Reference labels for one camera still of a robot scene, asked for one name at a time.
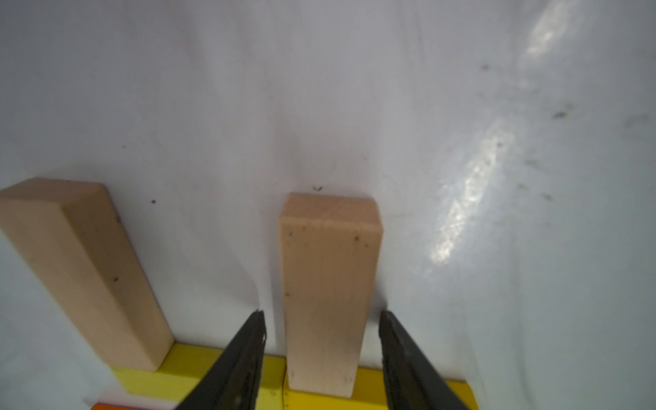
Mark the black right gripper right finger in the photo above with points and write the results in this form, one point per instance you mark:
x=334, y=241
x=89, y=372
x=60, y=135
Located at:
x=410, y=381

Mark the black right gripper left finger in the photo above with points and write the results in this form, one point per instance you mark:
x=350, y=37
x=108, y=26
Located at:
x=234, y=380

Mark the orange block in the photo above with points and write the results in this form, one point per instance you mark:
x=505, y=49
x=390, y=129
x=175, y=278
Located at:
x=105, y=406

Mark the yellow block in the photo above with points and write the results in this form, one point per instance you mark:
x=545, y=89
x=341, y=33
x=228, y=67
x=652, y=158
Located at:
x=183, y=368
x=368, y=393

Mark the natural wood block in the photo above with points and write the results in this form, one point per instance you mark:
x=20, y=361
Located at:
x=329, y=254
x=73, y=239

